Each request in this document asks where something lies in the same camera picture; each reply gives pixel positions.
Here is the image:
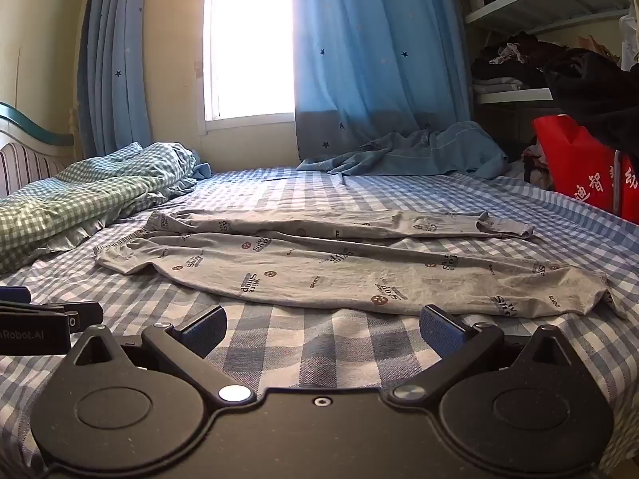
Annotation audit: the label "blue checked bed sheet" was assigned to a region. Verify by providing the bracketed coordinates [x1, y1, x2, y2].
[0, 162, 639, 479]

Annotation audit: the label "grey printed pants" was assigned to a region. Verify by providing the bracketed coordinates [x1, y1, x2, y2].
[94, 210, 617, 321]

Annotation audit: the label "green checked quilt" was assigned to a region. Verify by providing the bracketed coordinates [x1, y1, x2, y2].
[0, 142, 200, 275]

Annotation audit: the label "pile of dark clothes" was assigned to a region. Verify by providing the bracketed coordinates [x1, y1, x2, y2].
[471, 31, 567, 95]

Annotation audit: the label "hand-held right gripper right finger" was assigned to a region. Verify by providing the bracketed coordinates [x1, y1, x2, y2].
[392, 303, 582, 406]

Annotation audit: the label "crumpled blue cloth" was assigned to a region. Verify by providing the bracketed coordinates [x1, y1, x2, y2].
[296, 121, 511, 181]

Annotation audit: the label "pale clothes heap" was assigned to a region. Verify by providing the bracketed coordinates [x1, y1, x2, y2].
[521, 141, 554, 189]

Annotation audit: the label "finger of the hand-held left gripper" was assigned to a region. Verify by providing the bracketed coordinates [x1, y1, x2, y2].
[31, 301, 105, 335]

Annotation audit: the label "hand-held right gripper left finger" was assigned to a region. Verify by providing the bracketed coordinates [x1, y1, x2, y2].
[65, 304, 255, 407]

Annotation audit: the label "wide blue star curtain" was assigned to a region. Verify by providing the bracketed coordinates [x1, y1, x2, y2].
[292, 0, 474, 161]

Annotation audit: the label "red bag with white print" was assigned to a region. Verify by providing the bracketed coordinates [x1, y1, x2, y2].
[531, 114, 639, 224]

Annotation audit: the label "narrow blue star curtain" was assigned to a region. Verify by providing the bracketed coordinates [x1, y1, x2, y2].
[75, 0, 153, 160]

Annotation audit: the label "black hanging garment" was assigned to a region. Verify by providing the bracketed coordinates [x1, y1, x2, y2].
[543, 50, 639, 156]

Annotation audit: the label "white shelf unit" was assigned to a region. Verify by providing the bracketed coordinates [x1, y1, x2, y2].
[453, 0, 639, 107]

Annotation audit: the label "bright window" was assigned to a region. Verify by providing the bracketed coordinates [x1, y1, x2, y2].
[202, 0, 296, 123]

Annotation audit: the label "striped bed headboard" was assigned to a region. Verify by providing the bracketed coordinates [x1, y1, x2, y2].
[0, 102, 75, 199]

